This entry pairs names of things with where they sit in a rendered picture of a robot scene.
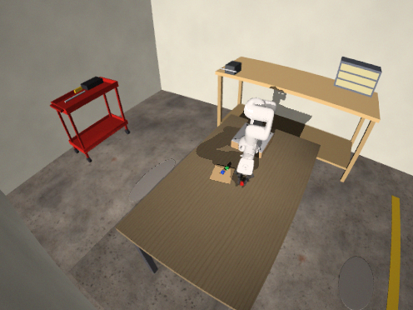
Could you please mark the tan flat mat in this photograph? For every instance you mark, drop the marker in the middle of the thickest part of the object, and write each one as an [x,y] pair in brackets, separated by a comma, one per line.
[226,177]

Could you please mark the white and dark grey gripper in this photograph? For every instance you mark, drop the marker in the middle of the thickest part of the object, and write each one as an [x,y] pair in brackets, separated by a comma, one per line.
[245,165]

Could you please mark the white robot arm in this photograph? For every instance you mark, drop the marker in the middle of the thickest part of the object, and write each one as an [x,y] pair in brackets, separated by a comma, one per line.
[255,131]

